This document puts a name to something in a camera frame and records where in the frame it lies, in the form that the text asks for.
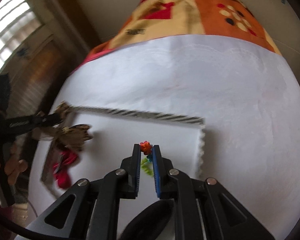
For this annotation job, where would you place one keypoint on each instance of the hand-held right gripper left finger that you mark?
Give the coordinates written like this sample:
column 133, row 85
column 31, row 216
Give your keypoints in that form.
column 137, row 171

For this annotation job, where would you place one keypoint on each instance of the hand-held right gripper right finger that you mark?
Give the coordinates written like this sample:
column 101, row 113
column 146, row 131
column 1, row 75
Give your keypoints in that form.
column 156, row 173

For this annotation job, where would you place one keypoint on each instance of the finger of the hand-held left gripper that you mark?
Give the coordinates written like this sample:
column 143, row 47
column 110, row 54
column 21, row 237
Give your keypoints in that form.
column 43, row 121

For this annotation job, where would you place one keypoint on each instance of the leopard print hair bow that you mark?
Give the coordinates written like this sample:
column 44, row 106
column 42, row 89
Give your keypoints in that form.
column 75, row 135

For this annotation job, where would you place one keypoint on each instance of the white tray with striped rim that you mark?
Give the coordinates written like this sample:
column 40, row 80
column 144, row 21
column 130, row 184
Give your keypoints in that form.
column 115, row 135

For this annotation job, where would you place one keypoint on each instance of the person's left hand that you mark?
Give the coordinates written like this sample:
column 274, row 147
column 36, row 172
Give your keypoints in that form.
column 15, row 170

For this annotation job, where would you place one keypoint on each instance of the red hair bow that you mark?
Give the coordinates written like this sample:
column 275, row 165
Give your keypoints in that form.
column 63, row 177

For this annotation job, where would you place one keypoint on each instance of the glass block window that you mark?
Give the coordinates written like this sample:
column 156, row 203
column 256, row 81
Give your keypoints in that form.
column 12, row 25

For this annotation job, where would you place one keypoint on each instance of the orange printed blanket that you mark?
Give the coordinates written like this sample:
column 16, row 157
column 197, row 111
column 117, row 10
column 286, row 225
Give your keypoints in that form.
column 202, row 12

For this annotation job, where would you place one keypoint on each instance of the wooden slatted wall panel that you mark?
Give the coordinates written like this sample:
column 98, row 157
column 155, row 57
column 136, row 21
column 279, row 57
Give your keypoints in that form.
column 40, row 80

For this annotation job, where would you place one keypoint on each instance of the brown wooden door frame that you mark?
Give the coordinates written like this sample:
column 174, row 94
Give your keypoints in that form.
column 72, row 17

